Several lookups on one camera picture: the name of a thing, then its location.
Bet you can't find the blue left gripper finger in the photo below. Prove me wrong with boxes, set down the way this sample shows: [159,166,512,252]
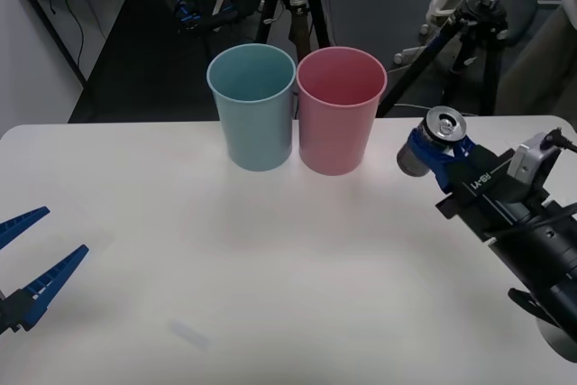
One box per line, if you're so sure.
[0,206,51,250]
[0,244,90,335]

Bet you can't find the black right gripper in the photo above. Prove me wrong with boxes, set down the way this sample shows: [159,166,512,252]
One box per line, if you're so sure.
[408,128,551,243]

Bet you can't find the black drink can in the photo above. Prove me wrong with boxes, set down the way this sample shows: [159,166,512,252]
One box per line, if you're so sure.
[396,105,467,178]

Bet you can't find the pink plastic bin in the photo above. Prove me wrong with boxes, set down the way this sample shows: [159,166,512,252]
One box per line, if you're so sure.
[296,46,389,177]

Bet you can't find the black tripod with blue leg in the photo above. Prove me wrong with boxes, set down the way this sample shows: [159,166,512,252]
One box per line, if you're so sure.
[377,0,524,119]

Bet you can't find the person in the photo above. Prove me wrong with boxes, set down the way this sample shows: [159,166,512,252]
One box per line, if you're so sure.
[508,0,577,116]

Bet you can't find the pale blue plastic bin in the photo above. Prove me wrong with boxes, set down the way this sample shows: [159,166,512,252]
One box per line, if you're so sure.
[206,43,297,173]

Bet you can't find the blue black clamp device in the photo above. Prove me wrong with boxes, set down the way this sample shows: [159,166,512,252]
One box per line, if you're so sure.
[174,0,240,34]

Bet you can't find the black camera tripod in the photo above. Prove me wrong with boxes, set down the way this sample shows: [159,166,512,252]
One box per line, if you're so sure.
[254,0,335,61]

